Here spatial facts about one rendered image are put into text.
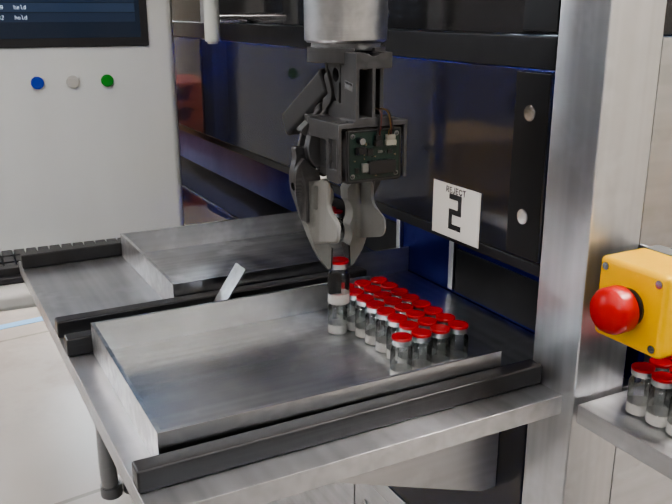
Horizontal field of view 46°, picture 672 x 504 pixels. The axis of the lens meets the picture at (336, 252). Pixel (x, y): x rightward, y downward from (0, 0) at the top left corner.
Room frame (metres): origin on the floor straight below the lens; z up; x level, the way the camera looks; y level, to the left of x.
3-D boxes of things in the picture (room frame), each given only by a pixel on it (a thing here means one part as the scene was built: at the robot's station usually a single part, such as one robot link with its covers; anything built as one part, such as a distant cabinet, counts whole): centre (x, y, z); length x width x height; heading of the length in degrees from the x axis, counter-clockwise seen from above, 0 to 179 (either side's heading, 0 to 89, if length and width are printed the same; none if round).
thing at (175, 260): (1.10, 0.11, 0.90); 0.34 x 0.26 x 0.04; 118
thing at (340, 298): (0.75, 0.00, 0.97); 0.02 x 0.02 x 0.04
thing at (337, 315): (0.84, 0.00, 0.90); 0.02 x 0.02 x 0.05
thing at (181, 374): (0.75, 0.05, 0.90); 0.34 x 0.26 x 0.04; 118
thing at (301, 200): (0.75, 0.02, 1.08); 0.05 x 0.02 x 0.09; 118
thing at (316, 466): (0.92, 0.09, 0.87); 0.70 x 0.48 x 0.02; 28
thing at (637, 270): (0.64, -0.27, 0.99); 0.08 x 0.07 x 0.07; 118
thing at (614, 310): (0.62, -0.23, 0.99); 0.04 x 0.04 x 0.04; 28
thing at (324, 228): (0.73, 0.01, 1.03); 0.06 x 0.03 x 0.09; 28
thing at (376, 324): (0.80, -0.05, 0.90); 0.18 x 0.02 x 0.05; 28
